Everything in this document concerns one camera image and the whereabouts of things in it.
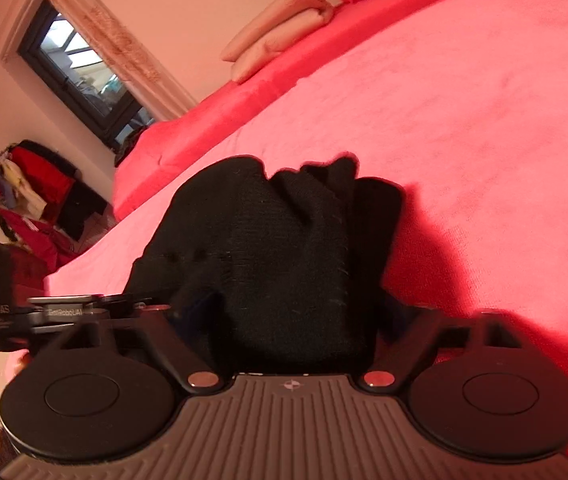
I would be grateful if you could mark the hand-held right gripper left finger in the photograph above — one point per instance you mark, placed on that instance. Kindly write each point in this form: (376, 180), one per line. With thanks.
(174, 345)

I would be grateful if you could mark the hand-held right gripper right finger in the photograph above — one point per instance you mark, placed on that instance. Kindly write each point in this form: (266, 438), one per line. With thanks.
(409, 350)

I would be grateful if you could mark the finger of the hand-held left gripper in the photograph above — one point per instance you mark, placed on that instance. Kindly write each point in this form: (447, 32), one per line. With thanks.
(119, 303)

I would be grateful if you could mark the black pants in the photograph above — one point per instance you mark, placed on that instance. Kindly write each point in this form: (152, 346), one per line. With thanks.
(264, 260)

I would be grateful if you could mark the hanging clothes on rack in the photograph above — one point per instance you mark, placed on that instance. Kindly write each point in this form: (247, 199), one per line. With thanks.
(39, 200)

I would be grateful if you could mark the dark cloth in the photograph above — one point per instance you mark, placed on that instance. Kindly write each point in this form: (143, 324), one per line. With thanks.
(131, 145)

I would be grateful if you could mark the red blanket on narrow bed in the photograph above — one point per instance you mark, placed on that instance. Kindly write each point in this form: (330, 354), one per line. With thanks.
(204, 130)

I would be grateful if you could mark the dark framed window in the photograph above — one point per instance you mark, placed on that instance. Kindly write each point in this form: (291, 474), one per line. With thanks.
(84, 75)

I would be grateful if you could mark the pink patterned curtain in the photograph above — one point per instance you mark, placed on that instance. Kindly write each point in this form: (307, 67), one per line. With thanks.
(124, 45)

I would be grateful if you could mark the folded pink pillows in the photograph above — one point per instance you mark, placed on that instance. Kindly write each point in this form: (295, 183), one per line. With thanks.
(274, 35)

